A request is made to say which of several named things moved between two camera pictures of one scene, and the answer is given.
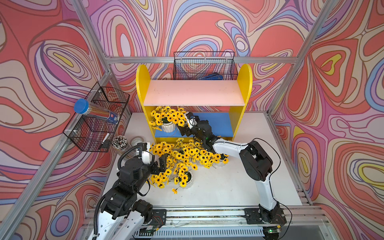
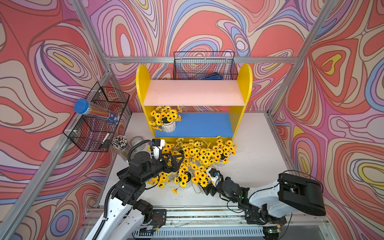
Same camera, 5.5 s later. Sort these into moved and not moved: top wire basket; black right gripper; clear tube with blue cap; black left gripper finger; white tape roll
Moved: black left gripper finger; black right gripper
Not moved: clear tube with blue cap; white tape roll; top wire basket
